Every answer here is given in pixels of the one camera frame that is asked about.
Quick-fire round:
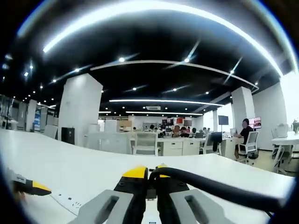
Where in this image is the wide white square pillar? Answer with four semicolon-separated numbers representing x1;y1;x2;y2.
57;73;104;146

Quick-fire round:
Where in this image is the black floor cabinet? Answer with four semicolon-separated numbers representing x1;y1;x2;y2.
61;126;76;146

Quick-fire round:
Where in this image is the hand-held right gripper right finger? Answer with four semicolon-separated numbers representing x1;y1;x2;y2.
154;162;232;224

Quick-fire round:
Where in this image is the narrow white square pillar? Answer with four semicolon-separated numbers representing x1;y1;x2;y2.
231;86;256;139

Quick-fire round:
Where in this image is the white filing cabinet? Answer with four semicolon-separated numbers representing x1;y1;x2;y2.
163;139;201;156

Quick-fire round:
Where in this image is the white desk socket strip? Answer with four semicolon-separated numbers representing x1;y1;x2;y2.
50;186;85;217

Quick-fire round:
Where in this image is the white side desk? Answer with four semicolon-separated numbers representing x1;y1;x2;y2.
270;131;299;174

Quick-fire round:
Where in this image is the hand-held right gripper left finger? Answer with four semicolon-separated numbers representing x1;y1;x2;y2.
70;165;150;224

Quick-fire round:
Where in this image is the long ceiling light strip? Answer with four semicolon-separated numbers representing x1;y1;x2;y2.
42;1;285;77

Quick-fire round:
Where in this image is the white mesh office chair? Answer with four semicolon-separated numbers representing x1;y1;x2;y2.
132;132;160;157
237;131;260;165

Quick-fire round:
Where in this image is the black USB data cable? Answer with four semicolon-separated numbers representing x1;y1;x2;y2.
146;168;281;218

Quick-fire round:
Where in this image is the red screen monitor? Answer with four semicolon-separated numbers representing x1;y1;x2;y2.
248;117;262;130

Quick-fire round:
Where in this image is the office chair with black jacket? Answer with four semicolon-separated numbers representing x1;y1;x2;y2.
202;131;223;155

